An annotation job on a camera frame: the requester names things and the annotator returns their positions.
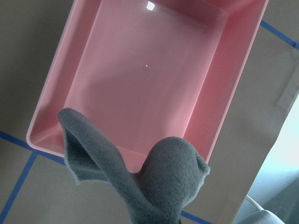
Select grey cloth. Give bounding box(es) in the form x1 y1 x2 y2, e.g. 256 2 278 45
57 108 210 224

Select pink plastic tray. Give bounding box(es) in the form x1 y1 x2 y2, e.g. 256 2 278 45
26 0 268 172

